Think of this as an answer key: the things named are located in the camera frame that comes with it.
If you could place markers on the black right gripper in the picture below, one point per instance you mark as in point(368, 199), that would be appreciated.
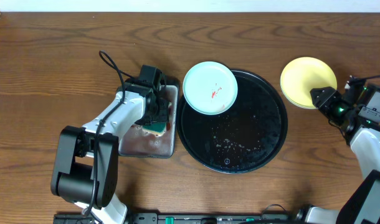
point(327, 99)

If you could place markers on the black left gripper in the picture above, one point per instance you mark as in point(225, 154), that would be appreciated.
point(164, 106)

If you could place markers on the green and yellow scrub sponge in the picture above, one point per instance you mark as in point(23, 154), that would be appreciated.
point(157, 129)

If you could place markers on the yellow plate with ketchup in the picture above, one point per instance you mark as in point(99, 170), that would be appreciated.
point(302, 75)

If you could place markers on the mint green plate with ketchup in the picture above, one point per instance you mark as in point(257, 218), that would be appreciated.
point(210, 88)

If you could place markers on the pale green cleaned plate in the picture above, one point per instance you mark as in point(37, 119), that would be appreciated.
point(298, 105)

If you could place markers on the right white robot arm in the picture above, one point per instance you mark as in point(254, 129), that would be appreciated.
point(364, 205)

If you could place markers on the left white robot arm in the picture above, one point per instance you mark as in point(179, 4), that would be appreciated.
point(86, 163)

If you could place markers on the metal tray of soapy water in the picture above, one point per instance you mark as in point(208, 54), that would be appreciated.
point(138, 143)

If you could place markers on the round black serving tray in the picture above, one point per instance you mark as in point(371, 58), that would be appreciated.
point(245, 137)

